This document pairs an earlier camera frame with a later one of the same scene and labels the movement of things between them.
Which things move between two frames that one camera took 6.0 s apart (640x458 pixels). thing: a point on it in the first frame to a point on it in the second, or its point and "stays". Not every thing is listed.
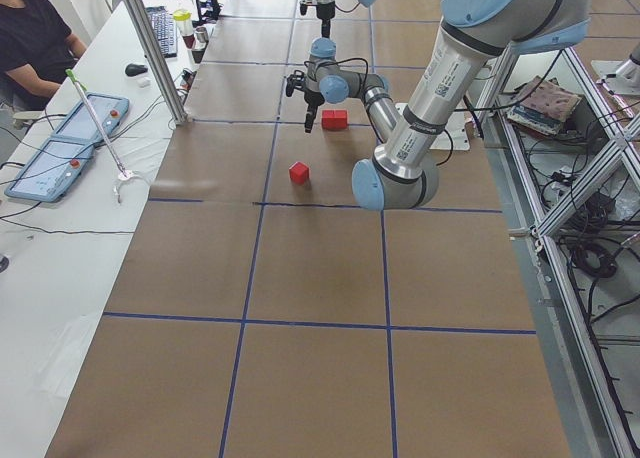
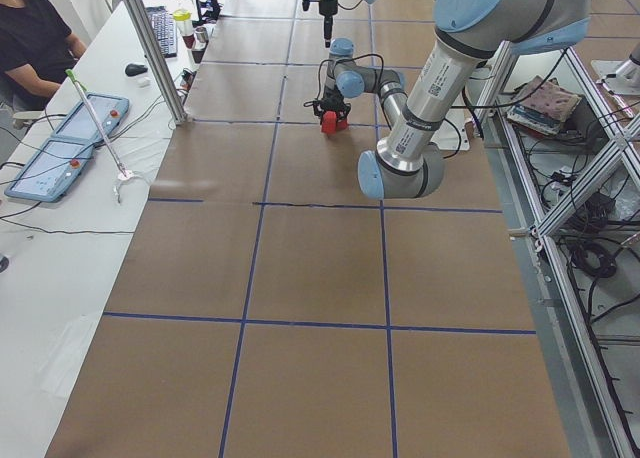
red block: (299, 173) to (329, 122)
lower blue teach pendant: (53, 169) stays
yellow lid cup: (184, 20) stays
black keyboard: (164, 25) stays
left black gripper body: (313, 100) to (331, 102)
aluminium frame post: (153, 49) stays
